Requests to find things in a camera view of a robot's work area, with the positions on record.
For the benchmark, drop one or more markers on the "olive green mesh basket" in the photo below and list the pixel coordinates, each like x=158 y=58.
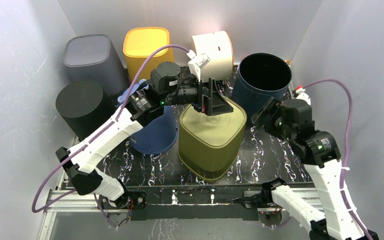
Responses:
x=208 y=145

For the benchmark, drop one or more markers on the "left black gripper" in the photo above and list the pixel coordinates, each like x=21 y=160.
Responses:
x=216 y=105

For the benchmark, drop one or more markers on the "white curved plastic object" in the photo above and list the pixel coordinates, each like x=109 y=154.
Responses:
x=218 y=47

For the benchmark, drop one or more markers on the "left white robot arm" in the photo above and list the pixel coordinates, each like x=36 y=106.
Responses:
x=165 y=88

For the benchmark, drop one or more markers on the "blue plastic bin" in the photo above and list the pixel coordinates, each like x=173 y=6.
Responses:
x=158 y=136

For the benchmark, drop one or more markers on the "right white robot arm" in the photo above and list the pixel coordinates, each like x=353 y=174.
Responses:
x=338 y=219

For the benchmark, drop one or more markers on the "grey mesh waste basket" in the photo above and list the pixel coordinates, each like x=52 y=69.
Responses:
x=94 y=57

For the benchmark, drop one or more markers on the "dark navy bin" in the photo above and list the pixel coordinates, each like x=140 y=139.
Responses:
x=259 y=77

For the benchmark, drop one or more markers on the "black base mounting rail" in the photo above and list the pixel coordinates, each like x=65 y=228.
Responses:
x=192 y=198

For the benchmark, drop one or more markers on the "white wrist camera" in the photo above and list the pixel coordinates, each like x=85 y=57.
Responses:
x=300 y=93
x=196 y=63

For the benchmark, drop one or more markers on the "orange mesh waste basket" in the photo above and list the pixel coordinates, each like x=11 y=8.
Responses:
x=139 y=43

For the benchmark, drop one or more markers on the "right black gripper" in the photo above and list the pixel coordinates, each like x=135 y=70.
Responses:
x=268 y=111

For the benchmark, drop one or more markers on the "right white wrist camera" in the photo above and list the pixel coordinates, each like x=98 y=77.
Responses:
x=300 y=93

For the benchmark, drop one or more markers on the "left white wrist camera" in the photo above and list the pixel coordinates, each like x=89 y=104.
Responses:
x=196 y=63

